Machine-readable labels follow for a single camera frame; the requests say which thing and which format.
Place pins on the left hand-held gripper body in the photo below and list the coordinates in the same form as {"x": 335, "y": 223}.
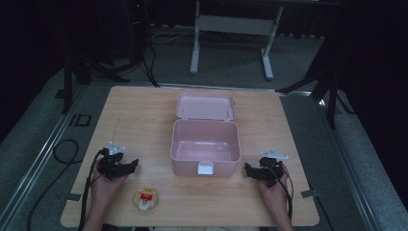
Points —
{"x": 110, "y": 165}

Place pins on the black metal stand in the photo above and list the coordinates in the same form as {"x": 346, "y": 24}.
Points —
{"x": 69, "y": 80}
{"x": 330, "y": 89}

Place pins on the person's left hand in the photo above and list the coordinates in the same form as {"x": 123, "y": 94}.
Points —
{"x": 104, "y": 189}

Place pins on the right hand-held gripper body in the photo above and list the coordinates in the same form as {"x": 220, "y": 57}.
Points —
{"x": 269, "y": 170}

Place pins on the person's right hand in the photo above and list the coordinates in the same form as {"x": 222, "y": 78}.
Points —
{"x": 275, "y": 194}

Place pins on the black tape marks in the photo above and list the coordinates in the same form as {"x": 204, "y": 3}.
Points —
{"x": 80, "y": 120}

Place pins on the white metal table frame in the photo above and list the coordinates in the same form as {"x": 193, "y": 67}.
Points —
{"x": 231, "y": 25}

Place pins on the grey tape strip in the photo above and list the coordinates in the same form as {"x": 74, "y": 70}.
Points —
{"x": 310, "y": 193}
{"x": 73, "y": 197}

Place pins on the pink plastic box with lid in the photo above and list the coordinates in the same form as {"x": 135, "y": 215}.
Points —
{"x": 205, "y": 141}

